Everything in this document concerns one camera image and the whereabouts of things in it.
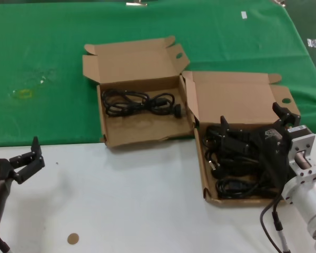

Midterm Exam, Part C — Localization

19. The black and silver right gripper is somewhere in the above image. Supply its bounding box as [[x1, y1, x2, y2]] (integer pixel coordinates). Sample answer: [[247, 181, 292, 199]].
[[220, 102, 316, 191]]

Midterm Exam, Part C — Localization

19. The open cardboard box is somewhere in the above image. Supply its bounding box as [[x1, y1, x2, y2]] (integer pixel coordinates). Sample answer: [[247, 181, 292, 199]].
[[82, 36, 196, 148], [182, 70, 302, 208]]

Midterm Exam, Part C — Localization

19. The round cardboard disc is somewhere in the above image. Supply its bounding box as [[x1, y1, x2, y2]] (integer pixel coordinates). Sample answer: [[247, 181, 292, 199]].
[[67, 232, 80, 246]]

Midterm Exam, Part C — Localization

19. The green table cloth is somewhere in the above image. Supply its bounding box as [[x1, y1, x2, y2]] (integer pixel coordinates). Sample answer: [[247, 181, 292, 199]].
[[0, 0, 316, 148]]

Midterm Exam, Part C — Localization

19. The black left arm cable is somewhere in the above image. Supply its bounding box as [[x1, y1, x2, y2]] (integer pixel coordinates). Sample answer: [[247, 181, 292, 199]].
[[0, 235, 12, 253]]

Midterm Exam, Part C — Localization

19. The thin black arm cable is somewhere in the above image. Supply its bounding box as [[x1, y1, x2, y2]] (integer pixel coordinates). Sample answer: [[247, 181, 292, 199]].
[[260, 195, 284, 253]]

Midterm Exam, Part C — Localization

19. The arm cable with silver connector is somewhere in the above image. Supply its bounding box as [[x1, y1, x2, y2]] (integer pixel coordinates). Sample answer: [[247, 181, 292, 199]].
[[271, 202, 291, 253]]

